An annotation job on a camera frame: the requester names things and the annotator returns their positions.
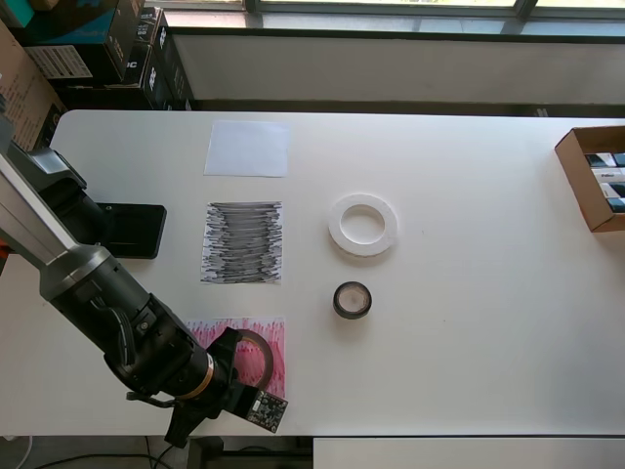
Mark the white floor cable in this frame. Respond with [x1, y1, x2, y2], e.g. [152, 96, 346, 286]
[0, 433, 34, 469]

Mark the black carton white print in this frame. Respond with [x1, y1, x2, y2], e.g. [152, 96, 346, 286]
[104, 5, 167, 92]

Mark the black scribbled paper sheet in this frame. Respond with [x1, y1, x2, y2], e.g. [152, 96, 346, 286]
[198, 198, 285, 286]

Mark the gripper camera board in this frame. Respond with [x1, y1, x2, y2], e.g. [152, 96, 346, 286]
[243, 388, 290, 435]

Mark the plain white paper sheet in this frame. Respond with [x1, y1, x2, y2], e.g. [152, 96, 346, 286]
[203, 120, 293, 178]

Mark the red scribbled paper sheet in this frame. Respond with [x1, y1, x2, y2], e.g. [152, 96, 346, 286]
[183, 316, 287, 400]

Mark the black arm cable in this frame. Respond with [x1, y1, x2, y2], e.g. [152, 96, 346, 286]
[125, 389, 177, 407]

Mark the tall GX760A cardboard box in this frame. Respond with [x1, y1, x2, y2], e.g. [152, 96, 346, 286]
[0, 19, 67, 152]

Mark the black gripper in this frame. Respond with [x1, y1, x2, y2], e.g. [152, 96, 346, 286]
[164, 327, 260, 448]

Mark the black tape roll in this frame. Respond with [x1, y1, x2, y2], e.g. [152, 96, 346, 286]
[332, 280, 373, 322]

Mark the teal and black carton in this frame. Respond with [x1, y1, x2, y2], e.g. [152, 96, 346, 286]
[19, 0, 147, 89]

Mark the red tape roll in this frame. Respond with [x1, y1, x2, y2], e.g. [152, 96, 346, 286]
[236, 327, 274, 392]

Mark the black table leg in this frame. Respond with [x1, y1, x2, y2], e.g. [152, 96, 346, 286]
[187, 436, 226, 469]

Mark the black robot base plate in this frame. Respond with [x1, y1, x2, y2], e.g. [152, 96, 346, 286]
[90, 203, 168, 260]

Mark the open cardboard tray box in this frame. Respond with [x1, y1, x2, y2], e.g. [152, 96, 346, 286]
[554, 125, 625, 235]

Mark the black floor cable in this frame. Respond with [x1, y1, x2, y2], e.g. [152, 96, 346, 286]
[144, 434, 194, 469]

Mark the white tape roll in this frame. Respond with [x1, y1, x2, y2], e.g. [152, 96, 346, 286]
[327, 193, 401, 259]

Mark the black flat carton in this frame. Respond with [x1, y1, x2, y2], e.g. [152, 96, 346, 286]
[146, 21, 196, 112]

